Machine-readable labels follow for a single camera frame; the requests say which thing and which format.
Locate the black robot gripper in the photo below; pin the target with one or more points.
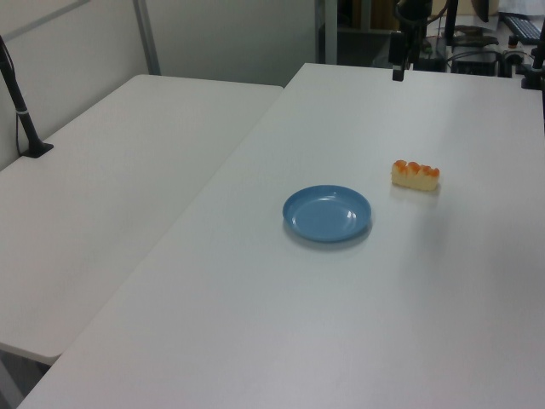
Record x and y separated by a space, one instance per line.
412 12

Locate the toy bread with orange crust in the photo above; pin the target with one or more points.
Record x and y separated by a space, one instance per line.
415 174

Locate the blue plastic plate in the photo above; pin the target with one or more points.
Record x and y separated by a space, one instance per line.
327 213

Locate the black vertical stand pole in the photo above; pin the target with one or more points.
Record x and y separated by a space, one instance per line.
451 23

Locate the black computer case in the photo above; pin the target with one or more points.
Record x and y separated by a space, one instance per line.
474 63

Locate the black computer keyboard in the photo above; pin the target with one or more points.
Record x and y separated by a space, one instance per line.
523 26

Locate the grey metal frame column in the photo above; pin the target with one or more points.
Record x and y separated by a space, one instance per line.
328 32

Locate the black clamp camera mount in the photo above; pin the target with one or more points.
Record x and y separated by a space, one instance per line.
535 64

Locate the grey metal partition post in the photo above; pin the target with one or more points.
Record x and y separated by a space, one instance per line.
147 36

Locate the black camera stand pole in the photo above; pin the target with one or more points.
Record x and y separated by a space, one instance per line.
19 106

